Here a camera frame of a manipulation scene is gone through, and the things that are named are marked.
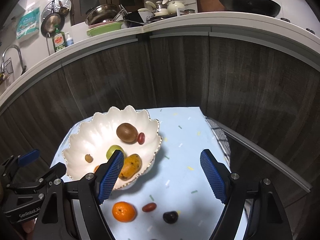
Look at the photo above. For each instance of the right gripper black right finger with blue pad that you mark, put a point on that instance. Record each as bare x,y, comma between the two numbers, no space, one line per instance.
267,218

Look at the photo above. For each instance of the green dish soap bottle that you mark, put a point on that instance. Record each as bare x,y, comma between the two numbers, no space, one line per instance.
59,40

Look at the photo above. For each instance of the teal tissue pack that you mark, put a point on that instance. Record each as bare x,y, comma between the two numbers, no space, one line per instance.
28,25

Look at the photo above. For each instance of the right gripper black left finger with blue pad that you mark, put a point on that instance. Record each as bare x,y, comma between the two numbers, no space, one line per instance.
57,220

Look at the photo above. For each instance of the small blue pump bottle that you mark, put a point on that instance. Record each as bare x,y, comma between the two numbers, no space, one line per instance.
69,39

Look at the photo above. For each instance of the small tan longan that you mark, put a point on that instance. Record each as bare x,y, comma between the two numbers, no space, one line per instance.
88,158

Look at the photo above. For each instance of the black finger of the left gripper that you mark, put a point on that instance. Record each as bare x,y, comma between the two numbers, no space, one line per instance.
55,172

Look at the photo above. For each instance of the light blue patterned tablecloth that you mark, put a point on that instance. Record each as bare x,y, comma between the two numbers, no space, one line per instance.
176,181

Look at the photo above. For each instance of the red grape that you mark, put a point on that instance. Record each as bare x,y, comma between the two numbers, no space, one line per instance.
149,207
141,138

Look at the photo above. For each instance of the dark purple cherry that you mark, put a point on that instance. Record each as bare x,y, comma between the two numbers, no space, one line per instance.
170,217

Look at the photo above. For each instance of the black wok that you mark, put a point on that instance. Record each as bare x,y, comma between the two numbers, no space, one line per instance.
261,7

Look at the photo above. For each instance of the dark wood cabinet fronts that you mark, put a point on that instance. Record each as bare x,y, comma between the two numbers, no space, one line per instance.
265,95

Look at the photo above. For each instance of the grey chair frame bar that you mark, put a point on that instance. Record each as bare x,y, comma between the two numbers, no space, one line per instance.
263,154

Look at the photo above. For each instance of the large orange mandarin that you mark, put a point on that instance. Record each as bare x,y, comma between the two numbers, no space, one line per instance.
124,212

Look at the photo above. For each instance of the white scalloped ceramic bowl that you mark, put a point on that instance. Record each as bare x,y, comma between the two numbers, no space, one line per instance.
97,135

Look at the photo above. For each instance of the cream teapot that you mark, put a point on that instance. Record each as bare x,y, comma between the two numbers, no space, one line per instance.
174,5

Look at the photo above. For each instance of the checkered cloth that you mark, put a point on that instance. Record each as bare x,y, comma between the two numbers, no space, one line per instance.
221,139

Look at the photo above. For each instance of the green round plum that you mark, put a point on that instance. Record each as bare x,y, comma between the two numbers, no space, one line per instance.
112,149

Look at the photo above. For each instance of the brown kiwi fruit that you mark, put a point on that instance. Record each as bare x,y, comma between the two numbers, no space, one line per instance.
127,133

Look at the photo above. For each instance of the steel pot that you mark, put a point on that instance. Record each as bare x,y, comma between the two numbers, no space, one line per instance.
100,13

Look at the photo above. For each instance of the green dish basin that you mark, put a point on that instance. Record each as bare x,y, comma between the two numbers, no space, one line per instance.
105,27

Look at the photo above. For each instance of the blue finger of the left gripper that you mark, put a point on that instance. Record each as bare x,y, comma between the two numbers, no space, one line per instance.
28,158

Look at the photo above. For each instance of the hanging frying pan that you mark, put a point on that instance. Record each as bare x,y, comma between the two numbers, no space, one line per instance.
53,15

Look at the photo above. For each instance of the yellow mango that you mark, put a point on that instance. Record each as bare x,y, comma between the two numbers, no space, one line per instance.
132,164

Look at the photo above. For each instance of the chrome sink faucet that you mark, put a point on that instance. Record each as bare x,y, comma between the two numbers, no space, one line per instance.
7,61

